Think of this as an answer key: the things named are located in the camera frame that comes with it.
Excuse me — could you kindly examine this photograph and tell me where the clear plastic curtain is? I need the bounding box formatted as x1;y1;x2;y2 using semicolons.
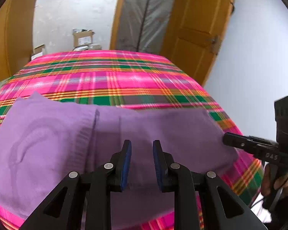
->
115;0;178;53

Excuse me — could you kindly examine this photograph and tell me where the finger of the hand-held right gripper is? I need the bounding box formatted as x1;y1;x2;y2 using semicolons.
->
223;132;279;160

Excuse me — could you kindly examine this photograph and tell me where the wooden door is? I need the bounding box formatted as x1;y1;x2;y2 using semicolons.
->
160;0;237;87

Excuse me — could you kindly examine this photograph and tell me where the pink green plaid bed sheet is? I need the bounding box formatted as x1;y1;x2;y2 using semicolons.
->
0;50;265;230

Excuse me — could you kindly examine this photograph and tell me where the open cardboard box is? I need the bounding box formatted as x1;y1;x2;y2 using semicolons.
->
73;29;95;48

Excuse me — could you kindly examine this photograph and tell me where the white box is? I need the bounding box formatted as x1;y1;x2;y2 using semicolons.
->
31;44;46;62

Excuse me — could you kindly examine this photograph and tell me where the grey parcel bag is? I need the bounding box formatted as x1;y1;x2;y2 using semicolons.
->
73;44;103;52

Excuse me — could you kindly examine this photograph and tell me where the wooden door frame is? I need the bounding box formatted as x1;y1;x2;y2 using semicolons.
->
110;0;130;51

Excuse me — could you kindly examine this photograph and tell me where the wooden wardrobe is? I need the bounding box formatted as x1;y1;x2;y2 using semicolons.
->
0;0;43;85

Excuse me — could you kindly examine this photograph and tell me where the purple sweater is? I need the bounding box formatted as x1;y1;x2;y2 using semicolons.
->
0;91;240;230

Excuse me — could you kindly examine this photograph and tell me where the metal door handle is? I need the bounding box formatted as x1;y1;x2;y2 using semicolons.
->
208;35;222;53

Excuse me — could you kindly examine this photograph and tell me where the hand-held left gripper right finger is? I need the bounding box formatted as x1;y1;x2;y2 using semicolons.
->
153;140;267;230

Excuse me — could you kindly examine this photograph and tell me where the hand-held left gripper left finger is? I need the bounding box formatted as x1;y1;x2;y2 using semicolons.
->
19;140;132;230

